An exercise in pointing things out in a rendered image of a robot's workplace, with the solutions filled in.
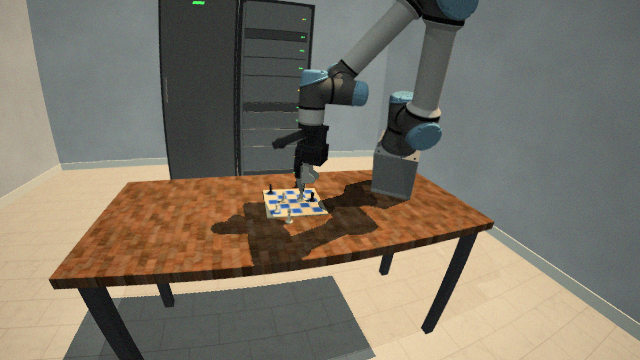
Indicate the blue and cream chessboard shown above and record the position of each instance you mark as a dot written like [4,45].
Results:
[298,209]

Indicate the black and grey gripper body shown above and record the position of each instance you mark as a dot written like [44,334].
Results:
[309,148]

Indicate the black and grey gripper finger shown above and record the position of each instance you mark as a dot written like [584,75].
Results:
[302,174]
[312,172]

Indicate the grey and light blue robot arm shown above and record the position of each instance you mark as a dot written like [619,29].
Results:
[419,124]

